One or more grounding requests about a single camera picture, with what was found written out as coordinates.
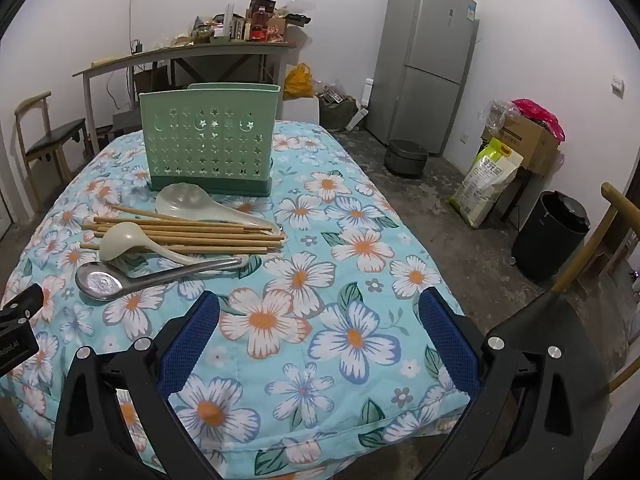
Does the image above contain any pile of bamboo chopsticks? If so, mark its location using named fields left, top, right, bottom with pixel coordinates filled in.
left=80, top=204, right=287, bottom=256

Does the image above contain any green perforated utensil holder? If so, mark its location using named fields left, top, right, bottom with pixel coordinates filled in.
left=139, top=82, right=282, bottom=197

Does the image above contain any pink plastic bag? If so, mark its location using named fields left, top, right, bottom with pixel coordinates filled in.
left=510, top=99, right=566, bottom=142

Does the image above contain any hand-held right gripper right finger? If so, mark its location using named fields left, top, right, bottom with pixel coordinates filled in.
left=417, top=287, right=621, bottom=480

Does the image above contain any clear plastic bag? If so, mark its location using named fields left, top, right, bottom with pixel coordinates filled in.
left=482, top=100, right=521, bottom=133

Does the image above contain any wooden chair with black seat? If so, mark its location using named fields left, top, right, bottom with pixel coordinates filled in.
left=14, top=91, right=88, bottom=201

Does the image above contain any cream plastic soup spoon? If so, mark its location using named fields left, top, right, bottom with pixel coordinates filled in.
left=100, top=222, right=250, bottom=268

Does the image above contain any large cardboard box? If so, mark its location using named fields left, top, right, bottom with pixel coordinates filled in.
left=482, top=116, right=561, bottom=176

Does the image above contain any black trash bin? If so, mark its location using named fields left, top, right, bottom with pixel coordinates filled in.
left=511, top=191, right=591, bottom=282

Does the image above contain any white desktop rack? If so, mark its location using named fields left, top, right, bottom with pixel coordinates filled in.
left=214, top=4, right=246, bottom=41

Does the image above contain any white foam box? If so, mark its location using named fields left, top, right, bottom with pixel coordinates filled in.
left=279, top=96, right=321, bottom=123

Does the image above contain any red drink bottle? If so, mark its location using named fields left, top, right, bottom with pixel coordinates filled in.
left=250, top=6, right=268, bottom=42

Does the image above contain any olive green bag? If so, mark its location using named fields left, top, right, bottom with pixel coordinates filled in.
left=319, top=89, right=358, bottom=131

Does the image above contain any yellow plastic bag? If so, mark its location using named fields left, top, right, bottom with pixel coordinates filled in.
left=284, top=63, right=315, bottom=100

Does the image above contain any yellow and white rice bag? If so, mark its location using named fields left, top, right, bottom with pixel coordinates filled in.
left=448, top=137, right=524, bottom=228

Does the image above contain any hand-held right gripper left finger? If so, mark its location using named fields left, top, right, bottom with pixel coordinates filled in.
left=52, top=290, right=223, bottom=480

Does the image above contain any black cooking pot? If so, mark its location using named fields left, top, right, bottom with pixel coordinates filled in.
left=384, top=139, right=430, bottom=177

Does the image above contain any silver refrigerator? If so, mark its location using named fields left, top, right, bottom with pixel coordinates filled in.
left=365, top=0, right=478, bottom=157

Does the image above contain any brown cardboard box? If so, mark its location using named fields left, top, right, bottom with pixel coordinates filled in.
left=132, top=65, right=171, bottom=106

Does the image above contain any metal spoon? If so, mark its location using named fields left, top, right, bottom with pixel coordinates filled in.
left=75, top=257, right=246, bottom=302

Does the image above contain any thin wall cable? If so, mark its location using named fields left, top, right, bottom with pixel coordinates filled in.
left=125, top=0, right=141, bottom=41

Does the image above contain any light wooden chair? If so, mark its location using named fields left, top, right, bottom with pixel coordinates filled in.
left=550, top=182, right=640, bottom=396

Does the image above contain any curved desk with white legs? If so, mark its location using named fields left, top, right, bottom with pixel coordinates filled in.
left=72, top=40, right=297, bottom=158

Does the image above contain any blue floral quilt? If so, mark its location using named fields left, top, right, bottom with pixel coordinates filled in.
left=0, top=119, right=481, bottom=480

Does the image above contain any large translucent white spoon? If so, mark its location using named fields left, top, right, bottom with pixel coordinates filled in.
left=155, top=182, right=282, bottom=236

